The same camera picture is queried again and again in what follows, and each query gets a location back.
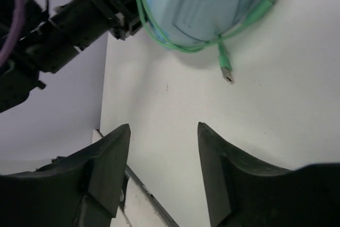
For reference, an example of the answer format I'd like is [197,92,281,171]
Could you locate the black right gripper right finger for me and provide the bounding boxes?
[198,122,339,226]

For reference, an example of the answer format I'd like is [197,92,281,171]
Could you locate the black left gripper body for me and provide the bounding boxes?
[19,0,142,73]

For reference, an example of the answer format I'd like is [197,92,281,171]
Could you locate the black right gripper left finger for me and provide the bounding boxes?
[1,124,131,226]

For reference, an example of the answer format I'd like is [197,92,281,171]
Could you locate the light blue headphones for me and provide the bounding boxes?
[137,0,272,52]

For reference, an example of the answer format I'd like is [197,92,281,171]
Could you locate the green headphone cable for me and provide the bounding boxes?
[132,0,297,84]

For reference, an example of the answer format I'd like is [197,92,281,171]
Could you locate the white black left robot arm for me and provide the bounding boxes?
[1,0,142,112]

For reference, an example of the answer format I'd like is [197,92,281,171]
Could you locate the metal rail strip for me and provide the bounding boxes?
[92,128,181,227]

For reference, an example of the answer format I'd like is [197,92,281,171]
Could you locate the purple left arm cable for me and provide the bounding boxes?
[0,0,26,65]

